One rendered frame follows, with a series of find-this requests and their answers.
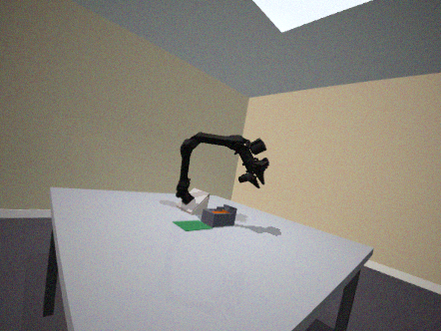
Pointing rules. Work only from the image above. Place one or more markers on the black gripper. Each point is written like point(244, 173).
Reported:
point(250, 175)

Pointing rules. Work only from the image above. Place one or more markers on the green flat mat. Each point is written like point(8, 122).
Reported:
point(210, 219)

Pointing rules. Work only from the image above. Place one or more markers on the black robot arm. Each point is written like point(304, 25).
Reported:
point(234, 142)

